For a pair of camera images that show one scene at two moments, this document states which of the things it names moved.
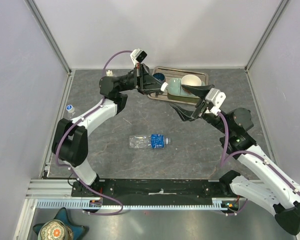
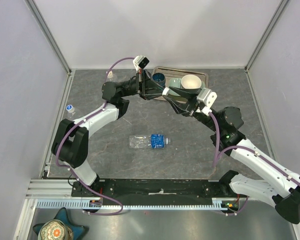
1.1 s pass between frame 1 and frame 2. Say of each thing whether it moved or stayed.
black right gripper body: moved
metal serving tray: stayed
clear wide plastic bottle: moved
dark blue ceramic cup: stayed
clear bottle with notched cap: stayed
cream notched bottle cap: stayed
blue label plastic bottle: stayed
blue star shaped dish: stayed
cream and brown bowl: stayed
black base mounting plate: stayed
